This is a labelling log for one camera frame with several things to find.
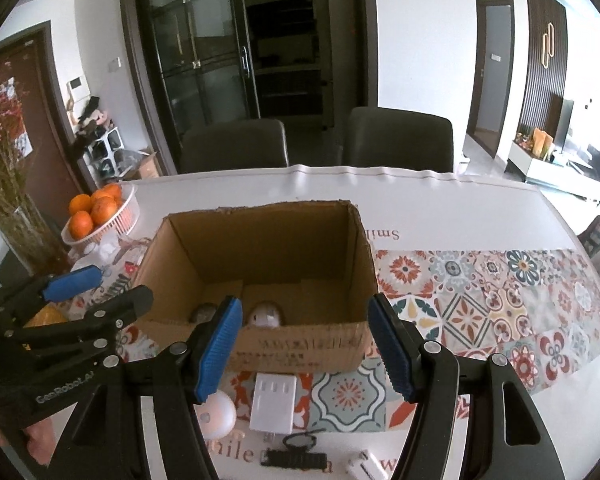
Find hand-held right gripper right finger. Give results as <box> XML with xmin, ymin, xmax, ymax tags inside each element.
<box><xmin>367</xmin><ymin>293</ymin><xmax>567</xmax><ymax>480</ymax></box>

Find brown entrance door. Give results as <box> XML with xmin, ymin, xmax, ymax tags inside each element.
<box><xmin>0</xmin><ymin>22</ymin><xmax>89</xmax><ymax>202</ymax></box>

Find white power adapter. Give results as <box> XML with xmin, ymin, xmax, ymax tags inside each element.
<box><xmin>249</xmin><ymin>372</ymin><xmax>299</xmax><ymax>434</ymax></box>

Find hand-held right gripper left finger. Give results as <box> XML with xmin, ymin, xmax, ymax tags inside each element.
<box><xmin>65</xmin><ymin>296</ymin><xmax>244</xmax><ymax>480</ymax></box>

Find black television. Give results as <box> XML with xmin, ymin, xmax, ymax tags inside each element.
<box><xmin>559</xmin><ymin>97</ymin><xmax>577</xmax><ymax>154</ymax></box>

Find wall poster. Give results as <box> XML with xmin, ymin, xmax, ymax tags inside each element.
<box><xmin>0</xmin><ymin>77</ymin><xmax>34</xmax><ymax>162</ymax></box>

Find black braided keychain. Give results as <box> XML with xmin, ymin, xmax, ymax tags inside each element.
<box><xmin>262</xmin><ymin>431</ymin><xmax>329</xmax><ymax>470</ymax></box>

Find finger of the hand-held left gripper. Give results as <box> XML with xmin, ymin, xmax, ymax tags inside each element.
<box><xmin>4</xmin><ymin>285</ymin><xmax>155</xmax><ymax>377</ymax></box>
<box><xmin>0</xmin><ymin>266</ymin><xmax>104</xmax><ymax>330</ymax></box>

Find dark glass-door cabinet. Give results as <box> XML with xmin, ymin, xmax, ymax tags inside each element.
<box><xmin>118</xmin><ymin>0</ymin><xmax>379</xmax><ymax>176</ymax></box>

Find patterned floral table mat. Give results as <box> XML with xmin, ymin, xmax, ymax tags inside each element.
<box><xmin>70</xmin><ymin>246</ymin><xmax>600</xmax><ymax>442</ymax></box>

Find dried flower bouquet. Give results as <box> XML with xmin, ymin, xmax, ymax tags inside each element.
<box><xmin>0</xmin><ymin>47</ymin><xmax>75</xmax><ymax>274</ymax></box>

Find white shoe rack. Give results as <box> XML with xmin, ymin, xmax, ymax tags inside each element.
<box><xmin>79</xmin><ymin>126</ymin><xmax>127</xmax><ymax>182</ymax></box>

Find dark upholstered chair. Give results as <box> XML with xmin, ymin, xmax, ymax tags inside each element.
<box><xmin>179</xmin><ymin>120</ymin><xmax>290</xmax><ymax>175</ymax></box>
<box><xmin>342</xmin><ymin>106</ymin><xmax>455</xmax><ymax>174</ymax></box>

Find white television stand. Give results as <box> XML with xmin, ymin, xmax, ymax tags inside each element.
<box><xmin>507</xmin><ymin>139</ymin><xmax>600</xmax><ymax>202</ymax></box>

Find white intercom panel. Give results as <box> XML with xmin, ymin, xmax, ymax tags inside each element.
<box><xmin>67</xmin><ymin>75</ymin><xmax>89</xmax><ymax>104</ymax></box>

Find dark interior door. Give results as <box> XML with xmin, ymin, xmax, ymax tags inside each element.
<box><xmin>467</xmin><ymin>0</ymin><xmax>516</xmax><ymax>162</ymax></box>

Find small white plug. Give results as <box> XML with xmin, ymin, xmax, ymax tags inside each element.
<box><xmin>347</xmin><ymin>450</ymin><xmax>389</xmax><ymax>480</ymax></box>

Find grey round device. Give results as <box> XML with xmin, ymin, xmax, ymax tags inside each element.
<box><xmin>189</xmin><ymin>302</ymin><xmax>222</xmax><ymax>325</ymax></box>

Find white round device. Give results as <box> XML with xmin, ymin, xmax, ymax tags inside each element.
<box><xmin>195</xmin><ymin>389</ymin><xmax>239</xmax><ymax>444</ymax></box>

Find white fruit basket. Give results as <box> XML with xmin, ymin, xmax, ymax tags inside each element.
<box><xmin>61</xmin><ymin>182</ymin><xmax>141</xmax><ymax>247</ymax></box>

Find brown cardboard box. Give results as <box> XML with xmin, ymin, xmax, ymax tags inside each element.
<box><xmin>130</xmin><ymin>200</ymin><xmax>379</xmax><ymax>374</ymax></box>

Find white egg-shaped device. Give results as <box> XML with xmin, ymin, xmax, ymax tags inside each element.
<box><xmin>245</xmin><ymin>301</ymin><xmax>285</xmax><ymax>330</ymax></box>

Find dark slatted wall panel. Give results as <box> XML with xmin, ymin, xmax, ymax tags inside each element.
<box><xmin>517</xmin><ymin>0</ymin><xmax>569</xmax><ymax>147</ymax></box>

